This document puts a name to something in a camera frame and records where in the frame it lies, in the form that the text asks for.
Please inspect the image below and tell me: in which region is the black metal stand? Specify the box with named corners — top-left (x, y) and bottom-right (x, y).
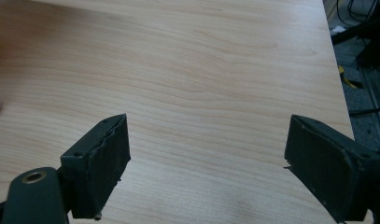
top-left (331, 0), bottom-right (380, 69)

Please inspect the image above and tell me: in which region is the yellow-handled tool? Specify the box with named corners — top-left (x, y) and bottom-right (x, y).
top-left (338, 65), bottom-right (365, 90)

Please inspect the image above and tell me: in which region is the black cable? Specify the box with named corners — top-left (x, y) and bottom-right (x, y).
top-left (334, 0), bottom-right (378, 28)

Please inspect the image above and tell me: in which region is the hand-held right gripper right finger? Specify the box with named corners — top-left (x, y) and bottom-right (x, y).
top-left (284, 114), bottom-right (380, 224)

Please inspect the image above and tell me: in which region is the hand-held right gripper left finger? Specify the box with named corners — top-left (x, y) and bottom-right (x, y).
top-left (60, 113), bottom-right (132, 221)

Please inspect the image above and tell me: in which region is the thin black rod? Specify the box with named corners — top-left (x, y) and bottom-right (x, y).
top-left (348, 105), bottom-right (380, 119)

